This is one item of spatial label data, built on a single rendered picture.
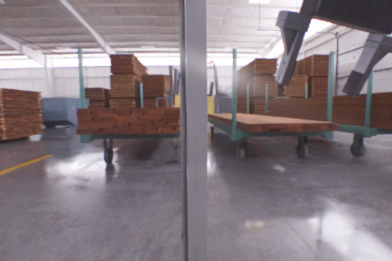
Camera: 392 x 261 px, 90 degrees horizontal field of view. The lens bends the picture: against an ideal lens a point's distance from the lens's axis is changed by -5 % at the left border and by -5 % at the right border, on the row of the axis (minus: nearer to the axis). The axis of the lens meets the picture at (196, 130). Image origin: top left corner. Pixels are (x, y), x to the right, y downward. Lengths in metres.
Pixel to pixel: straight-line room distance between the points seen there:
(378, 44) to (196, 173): 0.50
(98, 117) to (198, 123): 1.57
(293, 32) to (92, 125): 1.94
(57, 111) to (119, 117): 5.26
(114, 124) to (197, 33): 1.53
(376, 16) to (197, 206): 0.59
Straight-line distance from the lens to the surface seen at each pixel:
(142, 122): 1.96
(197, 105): 0.60
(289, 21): 0.34
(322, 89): 11.59
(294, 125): 2.22
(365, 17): 0.39
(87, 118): 2.13
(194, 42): 0.63
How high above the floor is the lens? 0.65
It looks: 6 degrees down
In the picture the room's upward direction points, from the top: straight up
